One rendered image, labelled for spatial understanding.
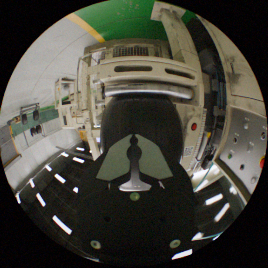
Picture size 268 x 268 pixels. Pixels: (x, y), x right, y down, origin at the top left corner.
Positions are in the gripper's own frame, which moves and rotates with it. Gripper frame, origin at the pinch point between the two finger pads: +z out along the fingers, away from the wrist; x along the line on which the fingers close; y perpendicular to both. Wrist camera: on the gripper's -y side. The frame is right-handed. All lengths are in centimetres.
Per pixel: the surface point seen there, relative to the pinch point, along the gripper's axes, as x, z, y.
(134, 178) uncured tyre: -0.4, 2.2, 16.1
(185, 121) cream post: 26.5, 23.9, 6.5
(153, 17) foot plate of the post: 22, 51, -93
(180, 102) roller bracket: 24.1, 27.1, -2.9
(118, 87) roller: -4.4, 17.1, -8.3
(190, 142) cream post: 32.5, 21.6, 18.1
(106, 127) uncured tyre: -7.6, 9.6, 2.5
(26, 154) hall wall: -1084, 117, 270
